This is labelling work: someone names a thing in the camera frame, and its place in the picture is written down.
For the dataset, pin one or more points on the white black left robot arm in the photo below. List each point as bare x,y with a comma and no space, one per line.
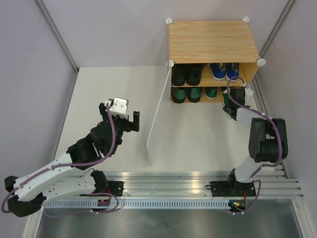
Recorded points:
28,194

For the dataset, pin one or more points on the white slotted cable duct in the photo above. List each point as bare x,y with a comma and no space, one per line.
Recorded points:
141,204

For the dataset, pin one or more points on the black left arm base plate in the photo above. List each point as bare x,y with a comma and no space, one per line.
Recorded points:
113,187

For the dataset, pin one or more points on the aluminium mounting rail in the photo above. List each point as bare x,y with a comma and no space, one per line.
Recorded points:
192,185

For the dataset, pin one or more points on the wooden shoe cabinet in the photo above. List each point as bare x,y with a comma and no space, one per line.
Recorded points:
196,43

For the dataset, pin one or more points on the blue canvas sneaker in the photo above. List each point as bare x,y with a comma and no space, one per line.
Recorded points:
218,71
232,71

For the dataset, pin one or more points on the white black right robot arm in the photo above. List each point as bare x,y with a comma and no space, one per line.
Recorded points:
267,145

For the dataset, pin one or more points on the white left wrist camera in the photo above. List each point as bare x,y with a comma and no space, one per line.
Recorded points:
118,107

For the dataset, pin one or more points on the green canvas sneaker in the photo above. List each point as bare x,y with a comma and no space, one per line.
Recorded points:
211,93
226,99

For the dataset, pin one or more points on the black leather shoe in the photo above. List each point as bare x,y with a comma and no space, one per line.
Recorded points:
194,73
179,74

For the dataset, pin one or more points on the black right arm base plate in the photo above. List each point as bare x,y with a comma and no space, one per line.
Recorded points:
224,189

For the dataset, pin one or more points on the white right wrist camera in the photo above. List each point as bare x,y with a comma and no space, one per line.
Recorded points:
248,92

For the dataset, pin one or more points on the green leather shoe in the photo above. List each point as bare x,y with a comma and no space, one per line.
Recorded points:
194,94
178,94

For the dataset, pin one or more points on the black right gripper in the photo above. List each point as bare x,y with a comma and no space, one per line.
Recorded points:
225,108

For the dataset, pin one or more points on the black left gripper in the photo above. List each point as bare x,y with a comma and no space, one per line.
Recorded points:
131,126

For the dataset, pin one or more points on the white cabinet door panel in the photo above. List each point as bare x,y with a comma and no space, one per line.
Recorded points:
159,119

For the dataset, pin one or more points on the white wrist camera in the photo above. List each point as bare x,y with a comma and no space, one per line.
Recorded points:
248,92
118,107

